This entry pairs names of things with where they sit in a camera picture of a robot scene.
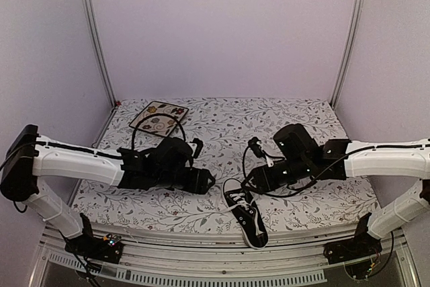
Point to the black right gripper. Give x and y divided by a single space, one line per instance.
261 180

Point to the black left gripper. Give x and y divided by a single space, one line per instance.
198 183

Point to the black canvas sneaker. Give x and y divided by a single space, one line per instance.
253 242

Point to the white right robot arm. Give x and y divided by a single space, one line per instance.
342 159

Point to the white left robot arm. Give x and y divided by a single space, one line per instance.
32 156

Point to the floral patterned table mat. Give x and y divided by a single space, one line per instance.
225 125

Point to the square floral ceramic plate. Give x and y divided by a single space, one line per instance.
157 118

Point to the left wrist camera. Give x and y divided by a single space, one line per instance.
196 147

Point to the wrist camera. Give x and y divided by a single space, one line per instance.
256 147
196 147

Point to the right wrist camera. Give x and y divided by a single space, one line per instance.
256 147

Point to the aluminium front rail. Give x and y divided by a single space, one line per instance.
156 258

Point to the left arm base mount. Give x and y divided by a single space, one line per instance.
95 248

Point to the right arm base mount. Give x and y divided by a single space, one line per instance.
356 248

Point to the right aluminium frame post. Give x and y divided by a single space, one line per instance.
347 53

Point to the aluminium frame post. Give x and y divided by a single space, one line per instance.
347 53
98 51

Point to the left aluminium frame post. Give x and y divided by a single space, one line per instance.
98 51

